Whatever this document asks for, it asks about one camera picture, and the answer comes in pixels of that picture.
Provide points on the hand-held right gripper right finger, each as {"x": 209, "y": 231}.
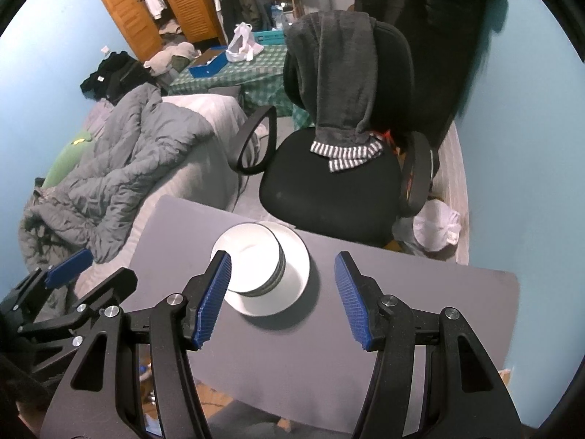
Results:
{"x": 354, "y": 302}

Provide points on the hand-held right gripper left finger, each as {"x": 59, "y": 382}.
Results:
{"x": 212, "y": 302}

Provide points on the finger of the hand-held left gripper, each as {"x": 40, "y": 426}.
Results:
{"x": 109, "y": 288}
{"x": 68, "y": 267}

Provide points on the large white plate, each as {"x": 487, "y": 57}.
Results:
{"x": 295, "y": 290}

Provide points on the green pillow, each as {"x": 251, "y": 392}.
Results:
{"x": 64, "y": 164}

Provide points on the grey quilted comforter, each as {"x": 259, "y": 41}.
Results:
{"x": 114, "y": 169}

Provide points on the white tied trash bag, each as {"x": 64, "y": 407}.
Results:
{"x": 434, "y": 225}

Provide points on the black office chair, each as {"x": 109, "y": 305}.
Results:
{"x": 329, "y": 192}

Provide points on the bed with white sheet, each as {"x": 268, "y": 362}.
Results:
{"x": 217, "y": 173}

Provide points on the white ribbed panel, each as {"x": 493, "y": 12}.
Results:
{"x": 452, "y": 183}

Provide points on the black clothes pile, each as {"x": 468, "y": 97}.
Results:
{"x": 114, "y": 75}

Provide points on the grey garment striped cuffs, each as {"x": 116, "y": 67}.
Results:
{"x": 338, "y": 77}

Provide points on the green checked tablecloth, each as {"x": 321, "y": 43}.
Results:
{"x": 258, "y": 77}

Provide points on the blue flat box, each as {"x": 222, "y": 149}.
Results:
{"x": 205, "y": 72}

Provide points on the beige clothes pile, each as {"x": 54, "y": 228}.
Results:
{"x": 169, "y": 57}

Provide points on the white plastic bag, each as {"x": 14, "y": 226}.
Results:
{"x": 242, "y": 45}

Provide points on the teal plastic crate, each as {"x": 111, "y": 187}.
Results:
{"x": 269, "y": 37}

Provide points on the black hanging coat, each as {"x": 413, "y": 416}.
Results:
{"x": 434, "y": 32}

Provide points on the wooden louvred wardrobe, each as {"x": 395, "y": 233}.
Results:
{"x": 192, "y": 4}

